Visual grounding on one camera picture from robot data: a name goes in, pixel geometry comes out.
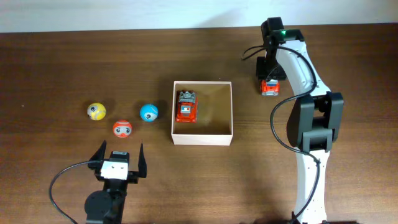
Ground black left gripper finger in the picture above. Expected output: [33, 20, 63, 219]
[135, 144, 147, 178]
[88, 140, 107, 170]

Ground red toy truck yellow ladder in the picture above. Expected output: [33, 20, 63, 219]
[260, 79, 280, 96]

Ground red face ball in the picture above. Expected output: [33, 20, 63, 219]
[113, 119, 132, 138]

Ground yellow face ball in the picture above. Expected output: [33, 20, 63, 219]
[87, 103, 106, 121]

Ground blue face ball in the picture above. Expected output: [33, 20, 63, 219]
[140, 104, 159, 122]

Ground red toy truck blue tracks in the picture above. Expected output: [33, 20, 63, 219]
[176, 90, 198, 123]

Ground white cardboard box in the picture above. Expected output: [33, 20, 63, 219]
[171, 81, 233, 146]

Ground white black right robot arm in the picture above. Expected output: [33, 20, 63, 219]
[256, 17, 344, 224]

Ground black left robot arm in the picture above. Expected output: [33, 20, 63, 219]
[85, 141, 147, 224]

